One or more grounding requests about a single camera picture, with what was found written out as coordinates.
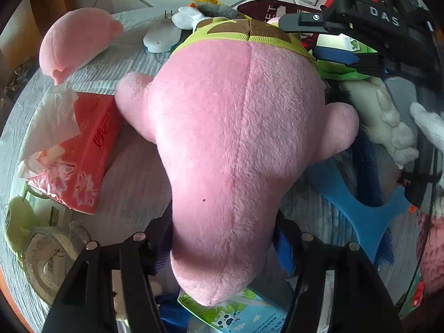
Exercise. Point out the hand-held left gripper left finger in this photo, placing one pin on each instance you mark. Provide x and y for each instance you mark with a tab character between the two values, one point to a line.
159	260

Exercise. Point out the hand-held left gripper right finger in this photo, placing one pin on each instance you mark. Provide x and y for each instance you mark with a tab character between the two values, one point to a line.
284	253

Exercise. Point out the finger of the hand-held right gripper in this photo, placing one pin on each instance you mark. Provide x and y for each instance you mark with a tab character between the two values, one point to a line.
336	55
301	22

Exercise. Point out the green frog plush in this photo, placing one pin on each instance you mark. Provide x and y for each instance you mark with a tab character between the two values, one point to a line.
333	71

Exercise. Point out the white seal plush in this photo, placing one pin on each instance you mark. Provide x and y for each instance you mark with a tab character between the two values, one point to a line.
392	128

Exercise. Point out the pink starfish plush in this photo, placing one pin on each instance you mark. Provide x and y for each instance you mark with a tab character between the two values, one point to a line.
225	145

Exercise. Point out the small beige bear plush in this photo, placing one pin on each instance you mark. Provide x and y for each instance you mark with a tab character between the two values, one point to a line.
121	301

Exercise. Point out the blue green milk carton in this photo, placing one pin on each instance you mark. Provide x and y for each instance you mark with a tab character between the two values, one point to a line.
242	315

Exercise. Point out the tape roll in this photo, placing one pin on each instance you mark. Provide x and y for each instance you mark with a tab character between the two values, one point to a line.
38	249

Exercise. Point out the red tissue pack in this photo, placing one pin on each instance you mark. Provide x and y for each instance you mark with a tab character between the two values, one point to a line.
83	152

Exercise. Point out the white oval plastic device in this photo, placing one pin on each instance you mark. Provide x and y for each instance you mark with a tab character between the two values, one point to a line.
159	38

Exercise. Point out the small green frog toy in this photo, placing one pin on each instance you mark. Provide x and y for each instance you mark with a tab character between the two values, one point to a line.
17	222

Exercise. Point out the pink pig plush orange dress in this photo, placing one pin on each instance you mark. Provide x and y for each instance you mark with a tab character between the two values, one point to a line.
432	246

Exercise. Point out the pink round plush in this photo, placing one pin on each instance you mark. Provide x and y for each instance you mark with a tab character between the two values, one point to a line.
76	41

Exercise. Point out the black gift box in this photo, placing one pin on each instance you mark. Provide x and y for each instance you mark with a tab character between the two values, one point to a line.
15	79

